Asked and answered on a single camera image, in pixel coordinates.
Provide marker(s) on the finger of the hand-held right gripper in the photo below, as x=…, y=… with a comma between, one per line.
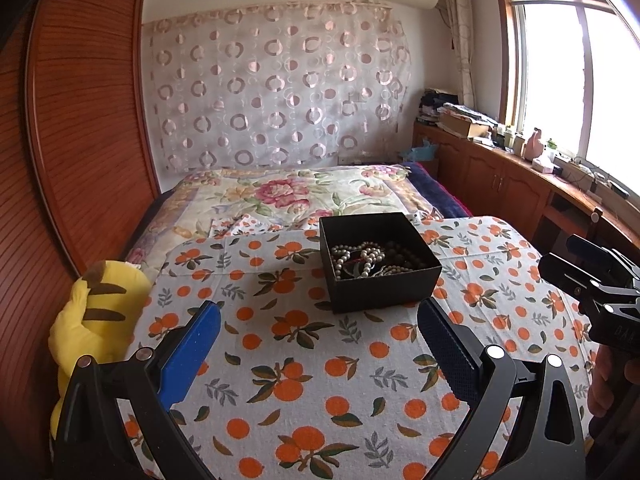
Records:
x=581, y=246
x=562, y=267

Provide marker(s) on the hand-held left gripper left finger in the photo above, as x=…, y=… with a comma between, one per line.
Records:
x=192, y=355

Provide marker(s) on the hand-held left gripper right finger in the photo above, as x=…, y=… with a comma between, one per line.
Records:
x=445, y=355

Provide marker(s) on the black cardboard box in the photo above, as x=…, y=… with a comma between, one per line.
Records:
x=385, y=290

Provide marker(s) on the person's right hand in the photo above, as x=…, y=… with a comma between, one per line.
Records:
x=607, y=390

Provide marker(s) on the white tissue box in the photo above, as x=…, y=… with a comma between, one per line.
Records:
x=542, y=165

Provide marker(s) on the orange fruit print cloth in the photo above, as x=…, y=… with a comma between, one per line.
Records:
x=350, y=370

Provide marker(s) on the wooden cabinet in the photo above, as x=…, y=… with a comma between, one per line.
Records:
x=500, y=185

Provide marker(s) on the yellow plush toy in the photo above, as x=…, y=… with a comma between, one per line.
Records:
x=95, y=310

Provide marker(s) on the pink figurine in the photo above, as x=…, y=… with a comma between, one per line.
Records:
x=532, y=145

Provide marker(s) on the small orange print cloth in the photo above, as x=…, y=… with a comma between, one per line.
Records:
x=245, y=224

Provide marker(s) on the dark blue blanket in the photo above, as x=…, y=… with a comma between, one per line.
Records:
x=440, y=192

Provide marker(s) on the stack of books and papers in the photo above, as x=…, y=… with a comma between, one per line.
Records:
x=460, y=117

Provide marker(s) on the window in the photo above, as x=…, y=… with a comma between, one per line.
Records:
x=565, y=70

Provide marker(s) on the teal plastic bag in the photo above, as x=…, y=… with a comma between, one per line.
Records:
x=424, y=152

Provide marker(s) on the floral blanket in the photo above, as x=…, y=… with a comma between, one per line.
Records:
x=280, y=195

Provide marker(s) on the white window curtain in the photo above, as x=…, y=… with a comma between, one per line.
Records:
x=460, y=35

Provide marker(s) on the wooden headboard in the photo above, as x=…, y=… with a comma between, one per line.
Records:
x=85, y=110

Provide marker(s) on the sheer circle pattern curtain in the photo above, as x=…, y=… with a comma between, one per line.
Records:
x=280, y=85

